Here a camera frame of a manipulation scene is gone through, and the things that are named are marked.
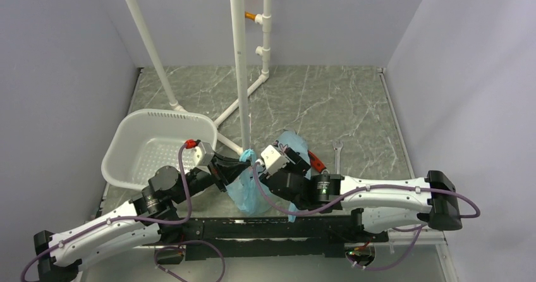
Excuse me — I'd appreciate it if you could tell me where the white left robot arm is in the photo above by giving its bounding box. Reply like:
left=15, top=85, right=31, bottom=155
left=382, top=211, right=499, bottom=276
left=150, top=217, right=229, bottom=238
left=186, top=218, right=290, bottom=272
left=33, top=154, right=253, bottom=281

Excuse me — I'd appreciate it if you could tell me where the silver combination wrench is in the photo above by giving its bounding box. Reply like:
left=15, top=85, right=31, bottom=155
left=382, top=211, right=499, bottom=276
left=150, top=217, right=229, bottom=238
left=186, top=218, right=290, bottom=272
left=332, top=140, right=344, bottom=175

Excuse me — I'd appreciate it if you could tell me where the white PVC pipe frame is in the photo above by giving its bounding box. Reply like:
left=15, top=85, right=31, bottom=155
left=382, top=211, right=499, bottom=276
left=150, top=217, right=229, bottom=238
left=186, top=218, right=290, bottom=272
left=125, top=0, right=272, bottom=155

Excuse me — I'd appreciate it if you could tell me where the light blue printed plastic bag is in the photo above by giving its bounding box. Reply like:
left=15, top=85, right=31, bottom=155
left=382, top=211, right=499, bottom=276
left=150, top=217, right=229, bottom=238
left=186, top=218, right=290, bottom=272
left=226, top=130, right=310, bottom=216

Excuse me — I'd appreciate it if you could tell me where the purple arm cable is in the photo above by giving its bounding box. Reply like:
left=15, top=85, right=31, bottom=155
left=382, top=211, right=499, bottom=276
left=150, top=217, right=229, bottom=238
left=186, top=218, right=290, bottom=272
left=251, top=162, right=481, bottom=273
left=20, top=144, right=227, bottom=282

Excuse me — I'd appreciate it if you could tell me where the white plastic basket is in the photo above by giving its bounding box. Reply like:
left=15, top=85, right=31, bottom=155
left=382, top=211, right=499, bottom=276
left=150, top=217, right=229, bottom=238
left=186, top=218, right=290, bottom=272
left=101, top=109, right=217, bottom=192

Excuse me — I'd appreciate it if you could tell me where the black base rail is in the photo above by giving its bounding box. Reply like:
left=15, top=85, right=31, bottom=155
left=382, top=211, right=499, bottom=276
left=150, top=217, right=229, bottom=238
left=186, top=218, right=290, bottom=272
left=156, top=215, right=389, bottom=261

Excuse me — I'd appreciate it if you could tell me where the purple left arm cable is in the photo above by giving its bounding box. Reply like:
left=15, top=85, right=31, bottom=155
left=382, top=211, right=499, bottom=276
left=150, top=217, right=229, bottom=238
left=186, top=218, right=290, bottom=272
left=20, top=144, right=227, bottom=282

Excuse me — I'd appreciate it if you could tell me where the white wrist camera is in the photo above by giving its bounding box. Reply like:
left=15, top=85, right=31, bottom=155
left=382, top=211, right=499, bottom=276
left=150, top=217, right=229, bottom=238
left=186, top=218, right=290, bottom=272
left=260, top=145, right=289, bottom=175
left=181, top=139, right=215, bottom=167

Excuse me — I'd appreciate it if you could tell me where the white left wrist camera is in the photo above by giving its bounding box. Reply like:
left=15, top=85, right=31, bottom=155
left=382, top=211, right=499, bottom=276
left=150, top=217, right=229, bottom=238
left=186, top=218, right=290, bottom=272
left=181, top=139, right=215, bottom=167

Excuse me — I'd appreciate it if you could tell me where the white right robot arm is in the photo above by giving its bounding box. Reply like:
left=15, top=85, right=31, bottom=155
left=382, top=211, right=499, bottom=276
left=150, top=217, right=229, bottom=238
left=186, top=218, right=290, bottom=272
left=255, top=147, right=463, bottom=241

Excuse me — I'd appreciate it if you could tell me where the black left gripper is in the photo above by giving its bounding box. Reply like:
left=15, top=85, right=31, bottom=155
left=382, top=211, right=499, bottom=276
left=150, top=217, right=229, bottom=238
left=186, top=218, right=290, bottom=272
left=173, top=151, right=252, bottom=204

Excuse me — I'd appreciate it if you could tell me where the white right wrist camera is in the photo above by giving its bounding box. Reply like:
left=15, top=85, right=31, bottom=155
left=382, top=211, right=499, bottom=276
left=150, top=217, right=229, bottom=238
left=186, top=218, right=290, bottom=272
left=260, top=145, right=289, bottom=175

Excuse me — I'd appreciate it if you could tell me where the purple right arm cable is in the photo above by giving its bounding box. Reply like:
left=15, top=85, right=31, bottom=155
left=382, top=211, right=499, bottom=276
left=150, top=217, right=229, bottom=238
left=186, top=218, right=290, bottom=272
left=251, top=162, right=481, bottom=273

